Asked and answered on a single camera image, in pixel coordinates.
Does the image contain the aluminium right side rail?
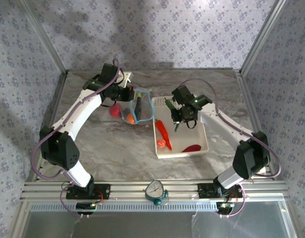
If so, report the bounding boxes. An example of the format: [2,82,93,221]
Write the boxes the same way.
[236,69,277,181]

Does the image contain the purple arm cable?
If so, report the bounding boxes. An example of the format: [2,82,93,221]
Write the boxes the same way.
[179,78,282,218]
[30,58,121,218]

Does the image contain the dark green cucumber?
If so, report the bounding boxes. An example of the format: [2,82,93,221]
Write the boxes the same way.
[134,92,143,120]

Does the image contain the teal alarm clock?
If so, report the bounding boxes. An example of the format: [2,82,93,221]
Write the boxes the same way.
[144,180,170,206]

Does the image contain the grey metal sheet panel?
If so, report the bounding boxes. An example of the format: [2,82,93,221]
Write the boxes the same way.
[25,210,296,238]

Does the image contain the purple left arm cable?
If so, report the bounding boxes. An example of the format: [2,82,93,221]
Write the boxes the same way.
[30,58,121,218]

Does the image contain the aluminium right corner post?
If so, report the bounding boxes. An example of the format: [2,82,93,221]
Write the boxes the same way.
[240,0,288,75]

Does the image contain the aluminium rail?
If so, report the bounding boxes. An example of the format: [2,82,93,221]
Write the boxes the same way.
[236,69,277,181]
[27,70,69,183]

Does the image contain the white perforated plastic basket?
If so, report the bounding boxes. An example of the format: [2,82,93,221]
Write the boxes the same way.
[151,96,209,159]

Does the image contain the small right circuit board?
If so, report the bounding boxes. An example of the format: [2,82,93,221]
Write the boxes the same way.
[216,202,235,214]

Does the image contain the red chili pepper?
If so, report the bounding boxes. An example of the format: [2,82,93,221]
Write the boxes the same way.
[154,119,173,151]

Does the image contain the purple sweet potato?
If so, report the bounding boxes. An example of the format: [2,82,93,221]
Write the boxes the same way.
[181,144,202,153]

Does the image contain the aluminium left side rail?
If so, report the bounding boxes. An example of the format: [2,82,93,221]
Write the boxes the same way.
[27,70,69,183]

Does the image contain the small circuit board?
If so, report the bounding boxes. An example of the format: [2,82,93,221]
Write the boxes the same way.
[216,202,235,214]
[76,202,97,215]

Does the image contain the grey slotted cable duct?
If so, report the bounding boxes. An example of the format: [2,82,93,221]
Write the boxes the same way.
[30,200,286,212]

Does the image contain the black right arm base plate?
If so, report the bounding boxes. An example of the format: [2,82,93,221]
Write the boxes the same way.
[198,183,243,199]

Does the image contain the small left circuit board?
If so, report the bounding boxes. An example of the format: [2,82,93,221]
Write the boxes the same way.
[76,202,97,215]

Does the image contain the clear zip-top bag blue zipper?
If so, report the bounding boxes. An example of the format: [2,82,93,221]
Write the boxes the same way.
[106,88,155,125]

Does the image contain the aluminium front frame beam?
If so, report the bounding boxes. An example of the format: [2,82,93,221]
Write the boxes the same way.
[20,180,289,200]

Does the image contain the aluminium corner post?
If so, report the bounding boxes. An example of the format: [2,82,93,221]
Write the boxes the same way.
[19,0,69,75]
[240,0,288,75]

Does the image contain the red apple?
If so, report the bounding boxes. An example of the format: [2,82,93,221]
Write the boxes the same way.
[109,103,122,117]

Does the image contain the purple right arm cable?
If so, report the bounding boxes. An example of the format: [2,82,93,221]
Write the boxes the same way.
[179,78,282,218]

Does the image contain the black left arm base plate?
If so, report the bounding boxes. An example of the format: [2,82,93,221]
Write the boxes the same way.
[65,183,111,200]

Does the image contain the aluminium left corner post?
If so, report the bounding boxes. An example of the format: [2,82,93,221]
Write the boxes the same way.
[19,0,69,75]

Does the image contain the green chili pepper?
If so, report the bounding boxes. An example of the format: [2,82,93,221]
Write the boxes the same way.
[164,98,180,132]

